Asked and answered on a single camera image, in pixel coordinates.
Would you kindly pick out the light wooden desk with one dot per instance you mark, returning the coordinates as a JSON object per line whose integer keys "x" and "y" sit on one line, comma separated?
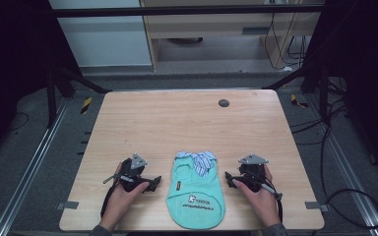
{"x": 210, "y": 28}

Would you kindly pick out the black horizontal frame bar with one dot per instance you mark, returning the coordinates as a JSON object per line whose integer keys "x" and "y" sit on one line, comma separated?
{"x": 177, "y": 11}

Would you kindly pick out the aluminium floor rail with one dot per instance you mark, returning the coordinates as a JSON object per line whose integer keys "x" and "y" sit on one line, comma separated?
{"x": 29, "y": 167}
{"x": 347, "y": 164}

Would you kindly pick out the person's left hand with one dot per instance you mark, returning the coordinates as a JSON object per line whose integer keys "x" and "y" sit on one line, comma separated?
{"x": 118, "y": 201}

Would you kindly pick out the person's right hand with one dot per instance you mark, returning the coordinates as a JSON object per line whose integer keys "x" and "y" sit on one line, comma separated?
{"x": 262, "y": 205}

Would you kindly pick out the grey metal table bracket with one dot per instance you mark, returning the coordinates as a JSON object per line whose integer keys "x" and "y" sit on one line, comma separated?
{"x": 67, "y": 205}
{"x": 315, "y": 206}

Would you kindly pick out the yellow black striped tape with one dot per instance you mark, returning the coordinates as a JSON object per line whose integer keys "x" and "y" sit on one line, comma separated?
{"x": 86, "y": 105}
{"x": 298, "y": 101}

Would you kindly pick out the black metal stand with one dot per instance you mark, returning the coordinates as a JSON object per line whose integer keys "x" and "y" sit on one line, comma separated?
{"x": 311, "y": 78}
{"x": 55, "y": 88}

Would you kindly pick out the white cabinet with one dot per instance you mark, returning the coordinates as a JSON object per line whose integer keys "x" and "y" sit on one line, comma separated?
{"x": 105, "y": 39}

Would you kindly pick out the black curtain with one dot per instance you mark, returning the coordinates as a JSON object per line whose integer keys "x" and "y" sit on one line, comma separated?
{"x": 364, "y": 82}
{"x": 13, "y": 65}

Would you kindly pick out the teal pet shirt striped collar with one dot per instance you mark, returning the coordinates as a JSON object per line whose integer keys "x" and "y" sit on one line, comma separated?
{"x": 195, "y": 196}

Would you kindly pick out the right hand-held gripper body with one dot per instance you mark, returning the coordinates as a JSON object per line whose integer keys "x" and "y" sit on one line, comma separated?
{"x": 252, "y": 172}

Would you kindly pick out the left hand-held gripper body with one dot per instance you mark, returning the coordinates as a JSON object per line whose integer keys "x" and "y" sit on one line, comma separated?
{"x": 134, "y": 177}

